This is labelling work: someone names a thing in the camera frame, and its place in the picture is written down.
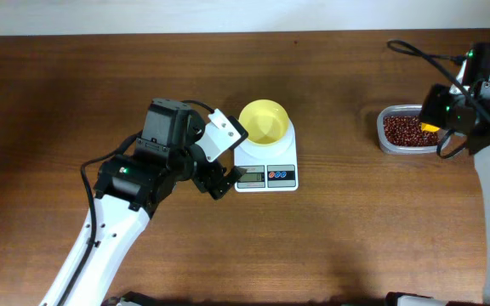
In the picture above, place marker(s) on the white digital kitchen scale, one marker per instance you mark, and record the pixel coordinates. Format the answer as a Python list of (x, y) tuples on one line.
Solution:
[(271, 167)]

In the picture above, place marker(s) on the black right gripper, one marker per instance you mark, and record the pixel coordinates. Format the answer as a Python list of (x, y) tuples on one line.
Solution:
[(435, 93)]

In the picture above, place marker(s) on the clear plastic container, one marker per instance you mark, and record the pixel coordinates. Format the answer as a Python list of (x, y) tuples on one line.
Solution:
[(402, 110)]

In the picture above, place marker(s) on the small yellow scoop bowl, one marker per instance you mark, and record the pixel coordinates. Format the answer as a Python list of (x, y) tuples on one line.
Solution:
[(425, 127)]

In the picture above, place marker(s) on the red beans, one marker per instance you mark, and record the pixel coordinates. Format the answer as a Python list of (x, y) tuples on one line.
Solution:
[(405, 131)]

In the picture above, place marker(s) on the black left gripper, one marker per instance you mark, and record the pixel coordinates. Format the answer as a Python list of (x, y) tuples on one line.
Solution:
[(206, 183)]

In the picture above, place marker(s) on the yellow plastic bowl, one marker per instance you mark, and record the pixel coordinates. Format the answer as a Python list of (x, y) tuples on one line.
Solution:
[(265, 120)]

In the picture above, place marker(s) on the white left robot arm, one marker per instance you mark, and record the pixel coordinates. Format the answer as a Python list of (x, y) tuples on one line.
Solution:
[(176, 144)]

